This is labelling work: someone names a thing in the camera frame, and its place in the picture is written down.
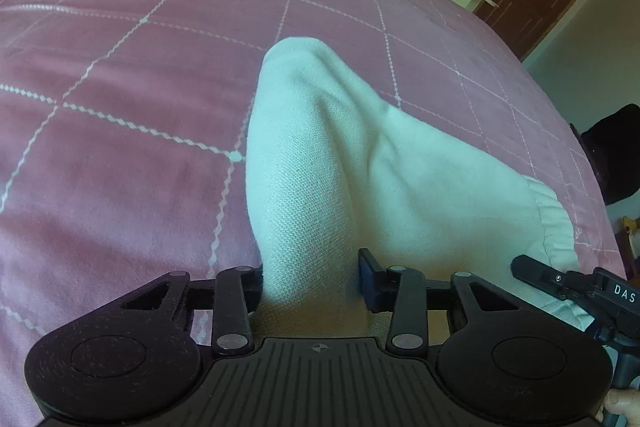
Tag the yellow object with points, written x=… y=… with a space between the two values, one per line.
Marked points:
x=631 y=234

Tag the pink checked bed cover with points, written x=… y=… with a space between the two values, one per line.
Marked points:
x=125 y=57

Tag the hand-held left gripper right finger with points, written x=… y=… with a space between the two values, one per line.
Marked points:
x=370 y=282

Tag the dark cloth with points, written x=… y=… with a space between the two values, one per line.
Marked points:
x=612 y=157

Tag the white pants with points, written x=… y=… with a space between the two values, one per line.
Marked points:
x=350 y=167

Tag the person's right hand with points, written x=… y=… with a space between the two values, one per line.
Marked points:
x=622 y=403

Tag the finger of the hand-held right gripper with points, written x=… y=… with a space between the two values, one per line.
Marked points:
x=542 y=274

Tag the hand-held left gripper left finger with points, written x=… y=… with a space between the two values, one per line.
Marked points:
x=232 y=302

